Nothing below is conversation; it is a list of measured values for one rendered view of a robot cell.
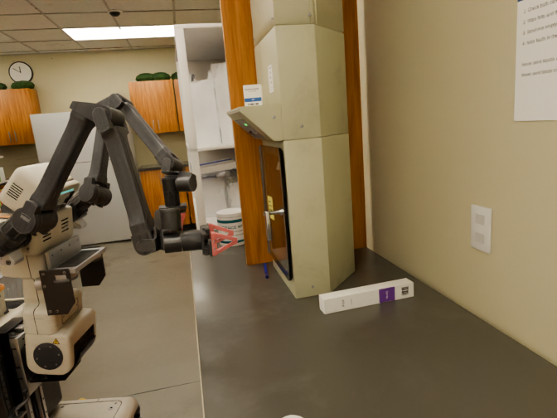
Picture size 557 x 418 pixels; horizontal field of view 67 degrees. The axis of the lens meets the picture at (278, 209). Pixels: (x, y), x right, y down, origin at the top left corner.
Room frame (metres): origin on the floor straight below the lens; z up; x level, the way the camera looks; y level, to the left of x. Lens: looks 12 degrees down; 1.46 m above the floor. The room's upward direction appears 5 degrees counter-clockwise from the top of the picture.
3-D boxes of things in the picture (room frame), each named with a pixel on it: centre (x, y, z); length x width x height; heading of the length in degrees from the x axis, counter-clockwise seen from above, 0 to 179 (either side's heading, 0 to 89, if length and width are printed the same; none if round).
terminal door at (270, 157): (1.33, 0.01, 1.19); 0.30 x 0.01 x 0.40; 12
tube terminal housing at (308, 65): (1.36, -0.12, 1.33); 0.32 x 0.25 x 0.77; 12
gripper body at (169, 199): (1.56, 0.40, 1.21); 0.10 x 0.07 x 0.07; 102
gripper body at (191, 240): (1.18, 0.25, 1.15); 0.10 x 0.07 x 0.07; 12
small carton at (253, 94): (1.25, 0.04, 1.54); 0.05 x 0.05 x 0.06; 87
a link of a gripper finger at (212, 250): (1.16, 0.17, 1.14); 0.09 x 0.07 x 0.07; 102
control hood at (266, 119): (1.32, 0.06, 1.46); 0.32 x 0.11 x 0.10; 12
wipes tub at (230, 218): (1.85, 0.21, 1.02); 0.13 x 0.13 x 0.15
